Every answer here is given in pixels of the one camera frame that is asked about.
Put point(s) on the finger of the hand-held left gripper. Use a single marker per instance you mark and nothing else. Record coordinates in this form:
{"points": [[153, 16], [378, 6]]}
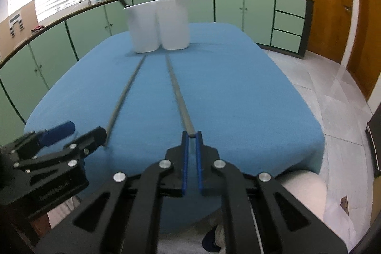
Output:
{"points": [[89, 141], [59, 130]]}

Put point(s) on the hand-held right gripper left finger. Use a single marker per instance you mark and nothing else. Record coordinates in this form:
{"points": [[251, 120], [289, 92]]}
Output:
{"points": [[185, 164]]}

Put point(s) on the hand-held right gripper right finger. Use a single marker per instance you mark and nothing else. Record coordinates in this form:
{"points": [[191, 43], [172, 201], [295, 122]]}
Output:
{"points": [[198, 164]]}

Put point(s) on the grey metal chopstick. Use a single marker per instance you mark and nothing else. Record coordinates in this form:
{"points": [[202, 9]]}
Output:
{"points": [[178, 96], [125, 99]]}

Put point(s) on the white two-compartment utensil holder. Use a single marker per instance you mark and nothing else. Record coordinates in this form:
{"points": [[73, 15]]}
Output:
{"points": [[172, 25]]}

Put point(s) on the blue white shoe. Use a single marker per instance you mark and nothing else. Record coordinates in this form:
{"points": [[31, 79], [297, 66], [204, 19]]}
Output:
{"points": [[212, 240]]}

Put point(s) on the red cloth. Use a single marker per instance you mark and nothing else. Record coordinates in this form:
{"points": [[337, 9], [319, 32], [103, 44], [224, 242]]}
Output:
{"points": [[37, 28]]}

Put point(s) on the cardboard box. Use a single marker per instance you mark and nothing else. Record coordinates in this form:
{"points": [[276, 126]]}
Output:
{"points": [[18, 30]]}

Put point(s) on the person's leg in white pants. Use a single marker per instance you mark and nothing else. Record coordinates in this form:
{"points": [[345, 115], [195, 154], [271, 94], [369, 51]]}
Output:
{"points": [[306, 191]]}

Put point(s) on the green lower kitchen cabinets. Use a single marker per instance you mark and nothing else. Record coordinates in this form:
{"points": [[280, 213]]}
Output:
{"points": [[229, 4]]}

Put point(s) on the dark object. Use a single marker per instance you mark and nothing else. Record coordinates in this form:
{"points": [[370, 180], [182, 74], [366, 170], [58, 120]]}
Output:
{"points": [[375, 147]]}

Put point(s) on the wooden door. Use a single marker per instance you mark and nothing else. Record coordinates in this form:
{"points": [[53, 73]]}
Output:
{"points": [[327, 4], [367, 33]]}

